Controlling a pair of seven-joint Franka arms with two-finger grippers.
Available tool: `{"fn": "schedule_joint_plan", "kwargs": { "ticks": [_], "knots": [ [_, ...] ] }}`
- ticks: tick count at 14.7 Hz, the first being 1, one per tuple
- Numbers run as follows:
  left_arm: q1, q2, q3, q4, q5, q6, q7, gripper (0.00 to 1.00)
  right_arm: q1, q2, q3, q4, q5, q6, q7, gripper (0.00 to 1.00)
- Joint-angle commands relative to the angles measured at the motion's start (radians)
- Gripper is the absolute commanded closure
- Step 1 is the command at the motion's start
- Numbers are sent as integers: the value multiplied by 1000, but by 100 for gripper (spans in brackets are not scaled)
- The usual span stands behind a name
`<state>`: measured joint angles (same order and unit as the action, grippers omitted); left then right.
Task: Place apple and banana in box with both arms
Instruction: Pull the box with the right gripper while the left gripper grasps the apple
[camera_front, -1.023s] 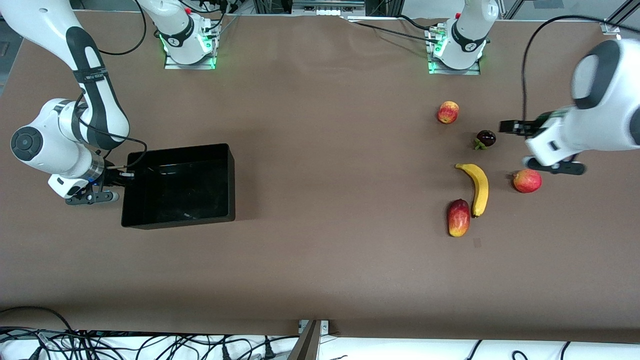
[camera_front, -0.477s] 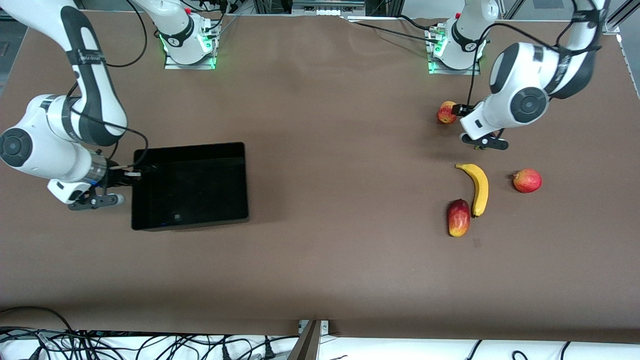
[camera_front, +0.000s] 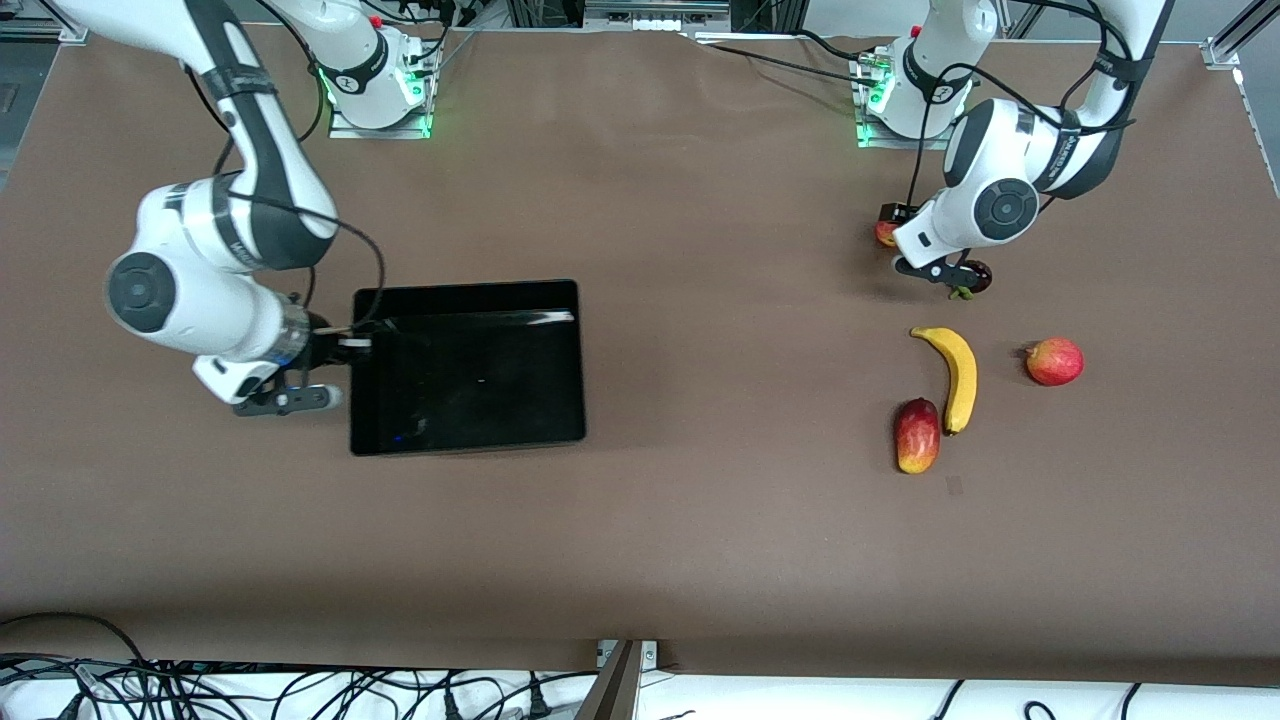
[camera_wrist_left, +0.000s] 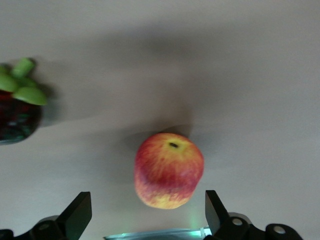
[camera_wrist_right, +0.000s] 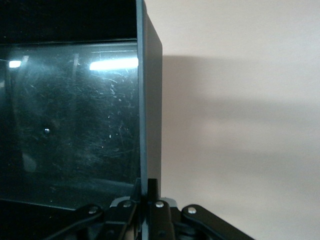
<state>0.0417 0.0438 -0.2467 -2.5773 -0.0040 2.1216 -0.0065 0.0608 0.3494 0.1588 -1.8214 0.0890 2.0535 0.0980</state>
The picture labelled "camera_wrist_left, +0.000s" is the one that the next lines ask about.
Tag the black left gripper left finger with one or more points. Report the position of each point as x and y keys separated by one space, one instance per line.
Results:
x=77 y=220

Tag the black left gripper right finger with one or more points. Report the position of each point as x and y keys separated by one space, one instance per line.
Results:
x=217 y=220

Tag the red yellow apple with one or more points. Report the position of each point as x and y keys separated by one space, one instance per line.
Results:
x=167 y=172

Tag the dark purple mangosteen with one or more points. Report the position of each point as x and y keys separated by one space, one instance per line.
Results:
x=17 y=117

